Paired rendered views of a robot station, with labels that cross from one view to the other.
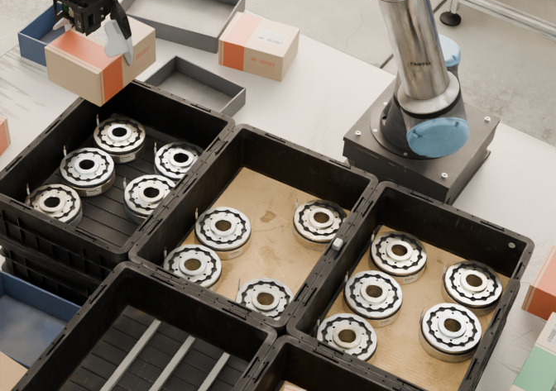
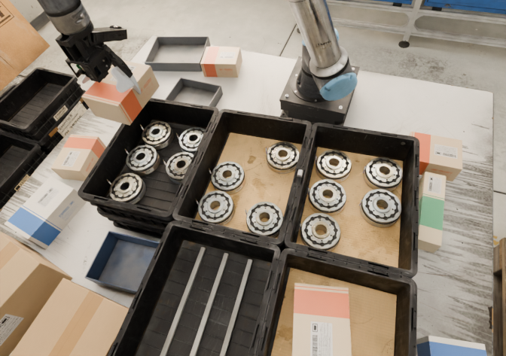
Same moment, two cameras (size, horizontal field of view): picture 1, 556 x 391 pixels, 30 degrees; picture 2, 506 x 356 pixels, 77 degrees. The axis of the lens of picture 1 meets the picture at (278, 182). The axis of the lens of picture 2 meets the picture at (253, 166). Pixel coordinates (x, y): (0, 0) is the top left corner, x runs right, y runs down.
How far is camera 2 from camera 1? 0.93 m
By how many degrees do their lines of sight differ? 11
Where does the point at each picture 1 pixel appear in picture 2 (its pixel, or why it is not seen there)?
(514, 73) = not seen: hidden behind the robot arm
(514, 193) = (374, 104)
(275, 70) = (233, 72)
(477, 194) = (356, 111)
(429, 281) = (355, 175)
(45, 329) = (144, 255)
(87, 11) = (90, 65)
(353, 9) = (260, 37)
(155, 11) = (166, 57)
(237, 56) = (212, 70)
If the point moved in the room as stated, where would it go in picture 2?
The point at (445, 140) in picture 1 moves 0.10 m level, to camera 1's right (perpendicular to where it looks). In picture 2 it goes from (344, 88) to (376, 83)
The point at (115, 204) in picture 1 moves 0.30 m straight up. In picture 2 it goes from (163, 174) to (123, 111)
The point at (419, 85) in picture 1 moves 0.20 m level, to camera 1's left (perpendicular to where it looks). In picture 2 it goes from (324, 58) to (254, 70)
